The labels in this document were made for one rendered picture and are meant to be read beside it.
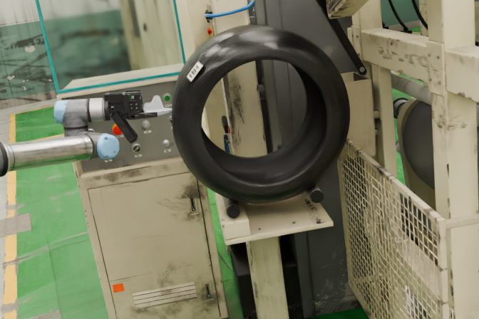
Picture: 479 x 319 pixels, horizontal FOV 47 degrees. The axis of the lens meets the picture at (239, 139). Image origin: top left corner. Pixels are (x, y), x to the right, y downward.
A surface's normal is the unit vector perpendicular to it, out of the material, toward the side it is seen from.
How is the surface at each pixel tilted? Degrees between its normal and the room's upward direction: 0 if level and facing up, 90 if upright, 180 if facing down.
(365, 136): 90
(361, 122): 90
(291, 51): 80
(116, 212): 90
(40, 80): 90
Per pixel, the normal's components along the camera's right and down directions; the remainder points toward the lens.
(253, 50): 0.08, 0.08
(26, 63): 0.37, 0.21
